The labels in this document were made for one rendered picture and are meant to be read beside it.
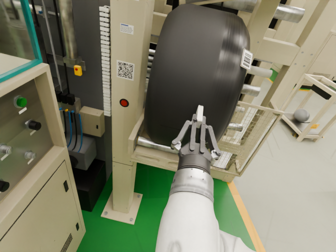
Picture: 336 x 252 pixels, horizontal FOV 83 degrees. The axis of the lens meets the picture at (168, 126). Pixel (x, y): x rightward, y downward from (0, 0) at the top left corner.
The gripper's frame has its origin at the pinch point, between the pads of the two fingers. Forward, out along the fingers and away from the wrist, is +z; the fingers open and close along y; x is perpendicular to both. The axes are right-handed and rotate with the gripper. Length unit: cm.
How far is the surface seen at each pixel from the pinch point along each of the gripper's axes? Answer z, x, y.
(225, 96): 7.0, -4.4, -6.6
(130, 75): 24.4, 8.1, 28.9
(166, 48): 13.6, -11.6, 14.2
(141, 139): 14.1, 35.2, 20.0
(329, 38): 407, 69, -264
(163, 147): 12.9, 36.0, 8.4
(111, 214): 4, 126, 37
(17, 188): -22, 32, 54
